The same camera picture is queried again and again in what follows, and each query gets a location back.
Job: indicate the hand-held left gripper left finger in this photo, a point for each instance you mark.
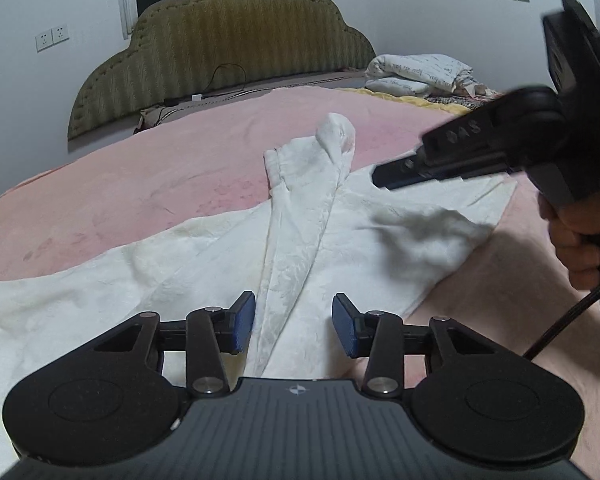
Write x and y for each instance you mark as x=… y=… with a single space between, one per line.
x=244 y=322

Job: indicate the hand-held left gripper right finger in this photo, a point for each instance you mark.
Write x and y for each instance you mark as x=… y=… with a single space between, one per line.
x=344 y=327

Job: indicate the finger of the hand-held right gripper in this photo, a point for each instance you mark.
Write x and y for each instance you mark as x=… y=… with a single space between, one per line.
x=405 y=172

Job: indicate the white towel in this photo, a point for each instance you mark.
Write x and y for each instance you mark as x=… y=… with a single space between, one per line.
x=290 y=230

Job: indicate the person's right hand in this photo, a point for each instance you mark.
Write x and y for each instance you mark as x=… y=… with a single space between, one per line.
x=572 y=247

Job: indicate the white printed folded quilt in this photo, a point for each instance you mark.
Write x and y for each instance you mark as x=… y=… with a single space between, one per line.
x=420 y=72

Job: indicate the pink blanket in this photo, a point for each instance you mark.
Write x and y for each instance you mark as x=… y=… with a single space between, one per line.
x=145 y=170

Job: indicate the brown cloth item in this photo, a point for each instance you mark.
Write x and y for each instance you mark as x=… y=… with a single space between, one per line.
x=157 y=116

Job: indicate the olive padded headboard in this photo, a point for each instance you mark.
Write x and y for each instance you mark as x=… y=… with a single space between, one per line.
x=220 y=40

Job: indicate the white wall socket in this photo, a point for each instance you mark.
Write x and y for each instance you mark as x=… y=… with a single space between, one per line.
x=60 y=34
x=44 y=40

